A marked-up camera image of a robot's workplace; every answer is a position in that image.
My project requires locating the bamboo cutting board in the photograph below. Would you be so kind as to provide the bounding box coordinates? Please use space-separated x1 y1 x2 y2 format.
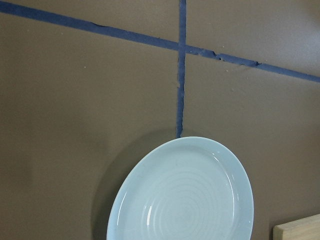
272 214 320 240

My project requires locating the light blue plate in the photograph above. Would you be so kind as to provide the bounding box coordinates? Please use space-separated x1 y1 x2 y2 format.
106 136 254 240

